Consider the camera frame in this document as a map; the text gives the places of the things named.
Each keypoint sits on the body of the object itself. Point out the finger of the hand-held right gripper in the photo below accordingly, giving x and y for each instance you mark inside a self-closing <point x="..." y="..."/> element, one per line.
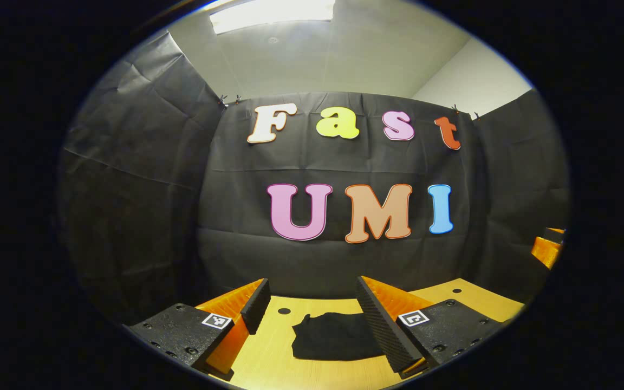
<point x="546" y="250"/>

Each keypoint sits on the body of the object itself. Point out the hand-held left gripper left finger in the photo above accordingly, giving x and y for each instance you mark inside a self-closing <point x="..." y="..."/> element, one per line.
<point x="255" y="306"/>

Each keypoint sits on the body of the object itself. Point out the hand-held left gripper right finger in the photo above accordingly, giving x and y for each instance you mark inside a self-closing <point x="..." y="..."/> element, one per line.
<point x="379" y="325"/>

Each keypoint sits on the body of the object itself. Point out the black button shirt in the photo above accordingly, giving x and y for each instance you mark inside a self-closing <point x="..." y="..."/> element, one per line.
<point x="333" y="338"/>

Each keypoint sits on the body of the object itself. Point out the black backdrop cloth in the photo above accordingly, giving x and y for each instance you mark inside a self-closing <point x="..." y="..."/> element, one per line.
<point x="312" y="265"/>

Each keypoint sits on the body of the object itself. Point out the ceiling light panel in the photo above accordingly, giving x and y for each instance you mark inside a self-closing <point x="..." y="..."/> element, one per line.
<point x="271" y="15"/>

